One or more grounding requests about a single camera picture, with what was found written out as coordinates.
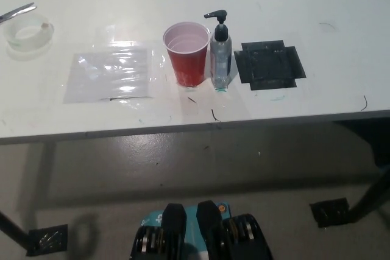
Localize clear pump soap bottle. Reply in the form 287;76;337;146
204;9;233;91

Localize black teal robot torso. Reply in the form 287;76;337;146
129;200;274;260

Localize red plastic cup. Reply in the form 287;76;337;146
162;21;212;88

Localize black tape square patch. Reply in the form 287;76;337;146
233;40;307;92

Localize clear plastic sheet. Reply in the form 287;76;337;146
62;47;155;105

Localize black floor tape patch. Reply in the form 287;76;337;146
308;197;352;229
25;223;69;257

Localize clear tape roll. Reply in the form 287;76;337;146
3;13;55;54

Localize silver scissors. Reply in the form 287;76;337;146
0;2;38;24

